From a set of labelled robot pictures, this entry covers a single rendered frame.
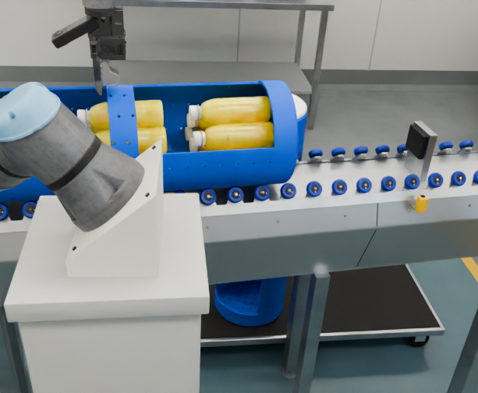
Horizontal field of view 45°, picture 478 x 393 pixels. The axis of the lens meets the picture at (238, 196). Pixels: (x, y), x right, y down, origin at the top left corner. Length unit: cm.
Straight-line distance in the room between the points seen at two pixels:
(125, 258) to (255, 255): 77
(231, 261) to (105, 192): 80
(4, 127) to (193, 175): 64
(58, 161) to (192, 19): 391
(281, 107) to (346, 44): 360
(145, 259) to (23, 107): 30
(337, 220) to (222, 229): 33
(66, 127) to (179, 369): 47
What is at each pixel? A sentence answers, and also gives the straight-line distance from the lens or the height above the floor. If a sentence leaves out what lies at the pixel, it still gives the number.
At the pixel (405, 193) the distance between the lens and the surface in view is 173.
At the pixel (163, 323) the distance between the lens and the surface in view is 99.
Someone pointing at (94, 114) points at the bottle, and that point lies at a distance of 148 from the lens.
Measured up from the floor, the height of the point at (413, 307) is 15.
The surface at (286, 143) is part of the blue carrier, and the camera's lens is 147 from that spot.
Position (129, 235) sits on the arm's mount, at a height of 124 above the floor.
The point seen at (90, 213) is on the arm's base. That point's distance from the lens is 95.
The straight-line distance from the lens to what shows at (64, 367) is 107.
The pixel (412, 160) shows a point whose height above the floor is 97.
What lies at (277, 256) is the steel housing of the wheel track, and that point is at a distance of 170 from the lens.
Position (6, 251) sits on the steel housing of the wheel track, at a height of 86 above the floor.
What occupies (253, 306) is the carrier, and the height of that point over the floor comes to 16.
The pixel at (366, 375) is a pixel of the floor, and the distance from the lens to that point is 243.
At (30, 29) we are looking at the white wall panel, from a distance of 490.
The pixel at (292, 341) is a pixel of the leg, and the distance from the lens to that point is 221.
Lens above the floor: 178
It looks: 32 degrees down
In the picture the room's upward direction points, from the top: 4 degrees clockwise
